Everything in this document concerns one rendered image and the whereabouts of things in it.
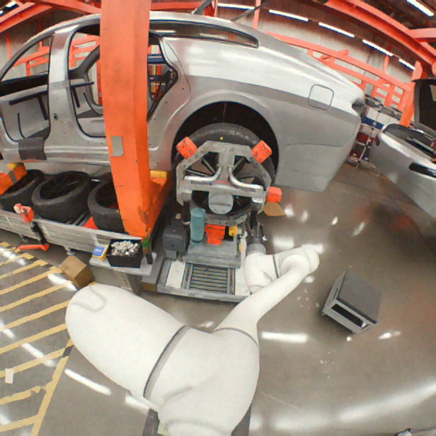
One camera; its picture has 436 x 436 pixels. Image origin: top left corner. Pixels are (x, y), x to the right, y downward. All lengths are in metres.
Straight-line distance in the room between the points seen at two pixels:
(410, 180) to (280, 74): 2.22
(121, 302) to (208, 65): 1.29
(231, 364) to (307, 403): 1.39
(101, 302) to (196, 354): 0.15
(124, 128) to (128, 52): 0.34
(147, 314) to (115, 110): 0.85
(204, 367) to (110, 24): 1.07
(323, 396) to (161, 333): 1.54
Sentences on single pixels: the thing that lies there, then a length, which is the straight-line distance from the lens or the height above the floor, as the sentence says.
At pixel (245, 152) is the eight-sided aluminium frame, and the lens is 1.06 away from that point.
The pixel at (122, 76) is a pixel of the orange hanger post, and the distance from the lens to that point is 0.94.
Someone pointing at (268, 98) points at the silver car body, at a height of 1.38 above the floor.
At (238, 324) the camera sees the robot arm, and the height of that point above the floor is 1.11.
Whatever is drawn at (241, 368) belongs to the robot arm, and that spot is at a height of 1.17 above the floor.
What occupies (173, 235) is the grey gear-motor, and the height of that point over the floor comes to 0.40.
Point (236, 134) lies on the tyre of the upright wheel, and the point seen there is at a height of 1.17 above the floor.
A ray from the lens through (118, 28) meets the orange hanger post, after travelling 0.97.
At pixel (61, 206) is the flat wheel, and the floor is 0.45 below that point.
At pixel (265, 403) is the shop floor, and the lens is 1.53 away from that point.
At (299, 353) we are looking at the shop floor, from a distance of 1.67.
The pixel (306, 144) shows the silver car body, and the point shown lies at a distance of 1.51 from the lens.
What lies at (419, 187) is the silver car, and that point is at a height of 0.98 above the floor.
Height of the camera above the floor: 1.46
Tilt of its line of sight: 40 degrees down
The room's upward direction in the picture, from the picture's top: 8 degrees clockwise
